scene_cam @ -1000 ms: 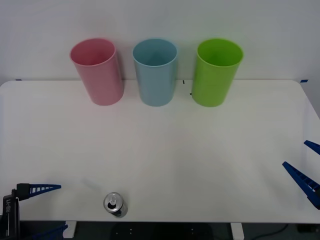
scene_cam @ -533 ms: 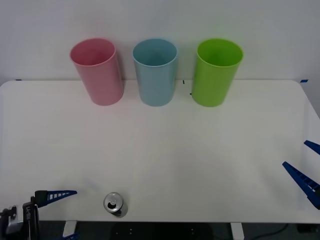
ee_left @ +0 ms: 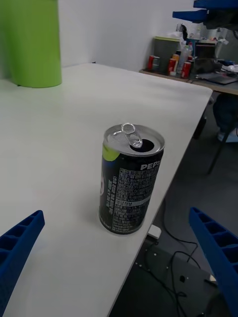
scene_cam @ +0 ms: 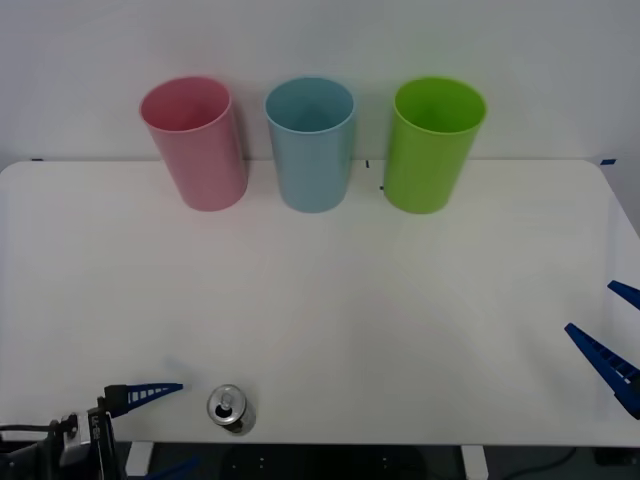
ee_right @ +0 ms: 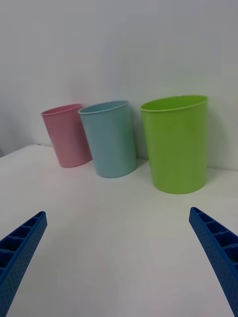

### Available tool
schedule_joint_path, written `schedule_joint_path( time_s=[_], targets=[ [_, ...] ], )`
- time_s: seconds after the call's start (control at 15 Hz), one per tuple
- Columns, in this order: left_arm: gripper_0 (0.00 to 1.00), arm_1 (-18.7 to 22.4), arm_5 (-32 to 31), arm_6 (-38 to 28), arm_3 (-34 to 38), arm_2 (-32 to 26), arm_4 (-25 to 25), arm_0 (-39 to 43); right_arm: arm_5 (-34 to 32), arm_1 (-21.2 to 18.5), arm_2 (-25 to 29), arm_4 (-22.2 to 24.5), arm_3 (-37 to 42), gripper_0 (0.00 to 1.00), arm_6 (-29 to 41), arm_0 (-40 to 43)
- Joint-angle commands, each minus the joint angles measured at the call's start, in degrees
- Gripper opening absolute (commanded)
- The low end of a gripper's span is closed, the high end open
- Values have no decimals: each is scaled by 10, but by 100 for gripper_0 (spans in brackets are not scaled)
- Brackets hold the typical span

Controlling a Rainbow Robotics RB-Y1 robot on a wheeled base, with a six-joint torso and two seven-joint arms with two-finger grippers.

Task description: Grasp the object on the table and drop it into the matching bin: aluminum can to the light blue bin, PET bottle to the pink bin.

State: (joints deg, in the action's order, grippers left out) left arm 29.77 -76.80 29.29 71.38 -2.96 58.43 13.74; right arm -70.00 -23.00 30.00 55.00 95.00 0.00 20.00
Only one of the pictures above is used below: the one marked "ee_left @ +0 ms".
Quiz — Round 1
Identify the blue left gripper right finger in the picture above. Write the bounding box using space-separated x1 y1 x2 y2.
189 207 238 317

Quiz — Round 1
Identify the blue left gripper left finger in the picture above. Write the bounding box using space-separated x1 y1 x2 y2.
0 210 46 317

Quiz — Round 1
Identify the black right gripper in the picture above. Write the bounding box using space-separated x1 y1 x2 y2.
172 0 238 30

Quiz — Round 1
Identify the black drink can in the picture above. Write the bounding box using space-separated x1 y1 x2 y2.
98 122 166 236

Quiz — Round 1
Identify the clear plastic bottle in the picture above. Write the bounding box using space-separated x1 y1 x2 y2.
178 44 190 73

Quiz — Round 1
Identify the grey bin with green rim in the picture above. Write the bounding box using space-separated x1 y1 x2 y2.
153 36 181 74

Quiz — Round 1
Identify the dark laptop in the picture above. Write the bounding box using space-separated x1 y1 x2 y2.
192 41 238 85

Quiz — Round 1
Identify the red drink can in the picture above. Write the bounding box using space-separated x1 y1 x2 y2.
181 61 192 79
147 55 161 72
168 57 178 75

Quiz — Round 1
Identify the white power adapter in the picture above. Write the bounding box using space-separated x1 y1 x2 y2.
147 224 162 240

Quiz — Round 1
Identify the black chair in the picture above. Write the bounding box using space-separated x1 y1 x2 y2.
207 93 238 175

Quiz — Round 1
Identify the green plastic bin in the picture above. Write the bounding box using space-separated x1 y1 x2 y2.
0 0 62 89

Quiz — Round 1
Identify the black floor cable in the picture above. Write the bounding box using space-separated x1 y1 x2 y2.
145 198 202 317

